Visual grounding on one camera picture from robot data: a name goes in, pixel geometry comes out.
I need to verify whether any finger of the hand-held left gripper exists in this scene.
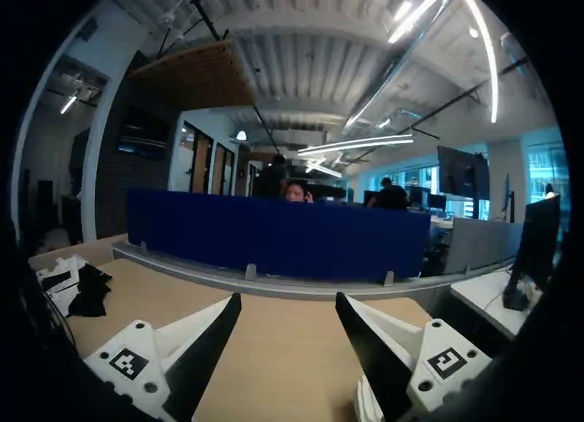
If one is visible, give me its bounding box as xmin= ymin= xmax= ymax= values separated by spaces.
xmin=44 ymin=283 xmax=82 ymax=317
xmin=36 ymin=255 xmax=88 ymax=287

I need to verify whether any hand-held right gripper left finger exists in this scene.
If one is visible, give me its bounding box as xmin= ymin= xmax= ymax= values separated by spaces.
xmin=83 ymin=292 xmax=243 ymax=422

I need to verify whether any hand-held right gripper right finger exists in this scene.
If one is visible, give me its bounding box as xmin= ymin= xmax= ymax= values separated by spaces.
xmin=335 ymin=291 xmax=494 ymax=422

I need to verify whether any black towel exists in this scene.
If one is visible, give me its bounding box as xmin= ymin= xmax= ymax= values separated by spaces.
xmin=67 ymin=263 xmax=114 ymax=319

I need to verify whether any white towel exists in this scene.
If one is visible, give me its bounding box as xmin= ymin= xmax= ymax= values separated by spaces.
xmin=355 ymin=374 xmax=385 ymax=422

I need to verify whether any white desk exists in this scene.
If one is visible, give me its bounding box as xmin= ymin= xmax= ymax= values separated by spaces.
xmin=449 ymin=266 xmax=542 ymax=341

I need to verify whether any grey desk screen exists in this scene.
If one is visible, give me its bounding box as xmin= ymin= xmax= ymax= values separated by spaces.
xmin=443 ymin=217 xmax=526 ymax=275

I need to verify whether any black computer monitor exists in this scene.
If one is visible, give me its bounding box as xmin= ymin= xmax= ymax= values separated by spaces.
xmin=437 ymin=145 xmax=491 ymax=200
xmin=502 ymin=195 xmax=562 ymax=312

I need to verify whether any blue desk screen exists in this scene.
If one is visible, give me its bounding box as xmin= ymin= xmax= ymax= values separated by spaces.
xmin=111 ymin=188 xmax=433 ymax=301

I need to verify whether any wall-mounted black screen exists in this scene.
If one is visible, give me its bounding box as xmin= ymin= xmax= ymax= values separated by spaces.
xmin=118 ymin=106 xmax=171 ymax=161

